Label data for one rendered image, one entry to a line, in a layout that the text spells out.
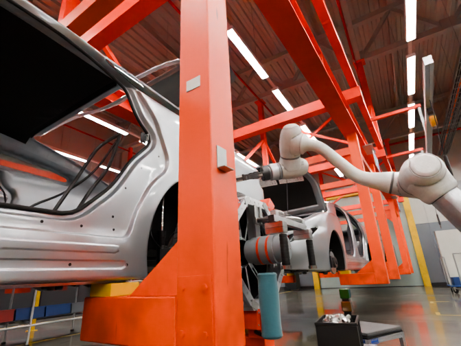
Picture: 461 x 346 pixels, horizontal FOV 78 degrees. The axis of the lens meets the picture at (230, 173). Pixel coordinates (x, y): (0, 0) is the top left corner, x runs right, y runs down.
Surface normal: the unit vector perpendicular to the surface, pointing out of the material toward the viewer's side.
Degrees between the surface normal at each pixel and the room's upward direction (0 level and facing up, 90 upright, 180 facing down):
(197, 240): 90
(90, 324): 90
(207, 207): 90
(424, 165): 82
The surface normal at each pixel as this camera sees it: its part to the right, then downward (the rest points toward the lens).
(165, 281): -0.55, -0.25
